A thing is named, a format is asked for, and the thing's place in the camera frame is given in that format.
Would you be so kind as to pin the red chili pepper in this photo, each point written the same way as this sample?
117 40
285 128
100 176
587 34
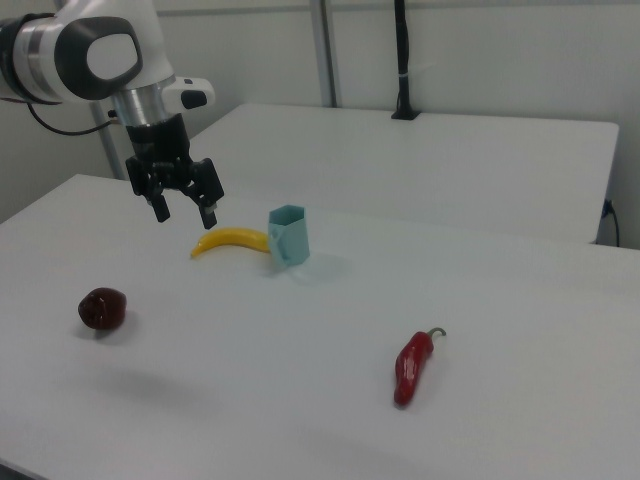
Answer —
411 367

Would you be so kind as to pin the grey slanted frame post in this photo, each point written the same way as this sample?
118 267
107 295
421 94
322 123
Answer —
107 145

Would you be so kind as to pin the dark red apple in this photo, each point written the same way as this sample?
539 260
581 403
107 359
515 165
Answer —
102 308

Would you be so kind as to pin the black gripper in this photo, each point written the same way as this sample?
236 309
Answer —
157 142

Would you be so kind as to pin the grey vertical frame post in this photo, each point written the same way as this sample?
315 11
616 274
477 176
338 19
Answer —
325 50

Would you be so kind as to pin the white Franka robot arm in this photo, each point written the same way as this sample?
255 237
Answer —
45 50

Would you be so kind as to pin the black pole with base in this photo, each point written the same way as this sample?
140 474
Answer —
402 55

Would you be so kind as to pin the teal hexagonal mug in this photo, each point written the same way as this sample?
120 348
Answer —
290 235

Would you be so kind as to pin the white side table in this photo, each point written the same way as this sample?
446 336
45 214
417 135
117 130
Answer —
410 165

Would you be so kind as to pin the yellow banana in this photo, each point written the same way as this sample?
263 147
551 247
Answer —
230 239

